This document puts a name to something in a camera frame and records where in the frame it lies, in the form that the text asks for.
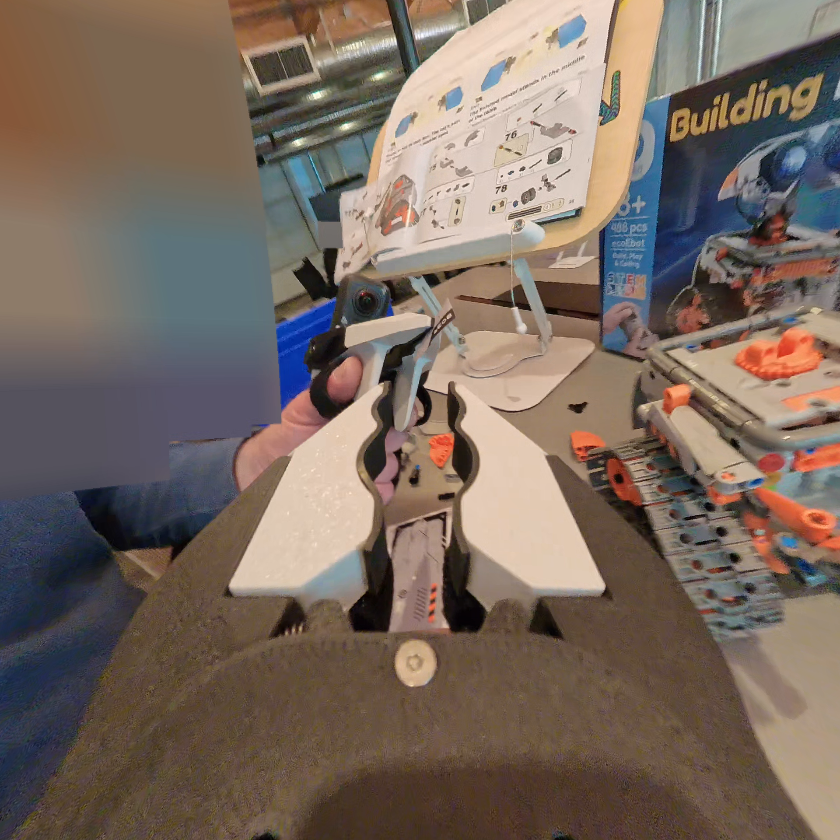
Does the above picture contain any booklet holder clip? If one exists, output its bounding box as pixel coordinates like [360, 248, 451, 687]
[508, 218, 547, 332]

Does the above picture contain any person's left hand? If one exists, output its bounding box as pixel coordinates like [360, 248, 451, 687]
[233, 356, 413, 505]

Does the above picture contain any robot sticker sheet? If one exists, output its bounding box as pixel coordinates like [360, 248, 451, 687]
[387, 508, 454, 632]

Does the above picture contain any wooden booklet stand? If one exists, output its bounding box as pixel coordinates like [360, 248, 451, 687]
[367, 0, 665, 280]

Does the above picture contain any blue storage bin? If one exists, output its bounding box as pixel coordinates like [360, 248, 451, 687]
[276, 298, 339, 411]

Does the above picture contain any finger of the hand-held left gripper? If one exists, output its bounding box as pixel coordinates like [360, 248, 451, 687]
[342, 314, 435, 360]

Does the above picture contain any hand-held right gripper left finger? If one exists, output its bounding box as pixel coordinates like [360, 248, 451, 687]
[227, 382, 395, 603]

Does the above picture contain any person's left forearm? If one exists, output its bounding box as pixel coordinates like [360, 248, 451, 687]
[75, 436, 247, 553]

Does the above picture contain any black metal post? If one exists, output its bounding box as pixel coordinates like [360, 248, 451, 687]
[387, 0, 421, 63]

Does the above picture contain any blue robot kit box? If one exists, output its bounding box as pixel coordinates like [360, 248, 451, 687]
[600, 33, 840, 358]

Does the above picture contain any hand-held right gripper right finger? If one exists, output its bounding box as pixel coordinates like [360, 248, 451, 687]
[446, 382, 607, 603]

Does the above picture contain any grey orange tracked toy robot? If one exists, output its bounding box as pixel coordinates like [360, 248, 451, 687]
[587, 308, 840, 641]

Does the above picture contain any white stand base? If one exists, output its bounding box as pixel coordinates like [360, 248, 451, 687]
[410, 259, 597, 413]

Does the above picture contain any silver duct with vents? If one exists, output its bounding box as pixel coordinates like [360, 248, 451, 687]
[241, 0, 476, 98]

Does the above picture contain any instruction booklet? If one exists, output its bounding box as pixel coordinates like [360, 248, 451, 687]
[335, 0, 621, 273]

